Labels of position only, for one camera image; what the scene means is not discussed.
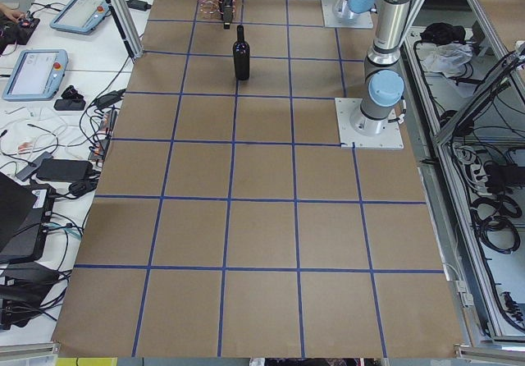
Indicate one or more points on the dark wine bottle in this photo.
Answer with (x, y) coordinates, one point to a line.
(241, 55)

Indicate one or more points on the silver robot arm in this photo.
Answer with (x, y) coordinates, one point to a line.
(385, 86)

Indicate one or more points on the blue teach pendant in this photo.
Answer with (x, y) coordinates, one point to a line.
(37, 75)
(80, 16)

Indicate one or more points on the black power adapter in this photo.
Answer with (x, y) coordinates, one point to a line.
(63, 170)

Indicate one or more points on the black laptop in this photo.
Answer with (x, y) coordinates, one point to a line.
(25, 212)

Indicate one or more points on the copper wire wine basket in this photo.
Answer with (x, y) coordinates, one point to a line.
(209, 10)

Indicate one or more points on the aluminium frame post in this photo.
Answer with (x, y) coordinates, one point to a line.
(126, 28)

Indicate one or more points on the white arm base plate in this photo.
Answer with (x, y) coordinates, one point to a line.
(359, 132)
(353, 14)

